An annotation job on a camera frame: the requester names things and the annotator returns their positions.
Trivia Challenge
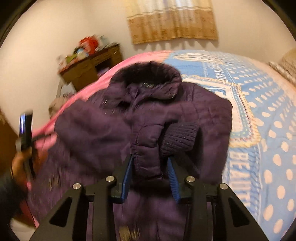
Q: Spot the dark purple puffer jacket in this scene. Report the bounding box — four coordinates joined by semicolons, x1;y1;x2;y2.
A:
27;62;232;240

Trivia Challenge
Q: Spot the beige clothes pile on floor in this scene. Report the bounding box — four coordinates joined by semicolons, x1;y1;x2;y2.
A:
48;97;68;118

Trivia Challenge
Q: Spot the person's left hand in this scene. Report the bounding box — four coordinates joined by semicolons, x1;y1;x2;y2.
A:
11;148;32;192

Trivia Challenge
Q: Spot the dark wooden desk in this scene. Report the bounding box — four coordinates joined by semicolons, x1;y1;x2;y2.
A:
59;43;123;91

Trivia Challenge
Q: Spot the pink and blue patterned blanket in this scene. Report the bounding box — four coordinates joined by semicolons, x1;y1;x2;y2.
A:
37;50;295;240

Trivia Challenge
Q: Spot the clutter pile on desk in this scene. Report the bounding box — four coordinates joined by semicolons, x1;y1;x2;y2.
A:
57;35;118;72

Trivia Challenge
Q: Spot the beige patterned window curtain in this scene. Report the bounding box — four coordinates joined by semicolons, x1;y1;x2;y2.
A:
124;0;218;44

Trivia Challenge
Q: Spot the patterned pillow at bed edge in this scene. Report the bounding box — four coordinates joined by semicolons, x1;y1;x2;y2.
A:
267;48;296;86

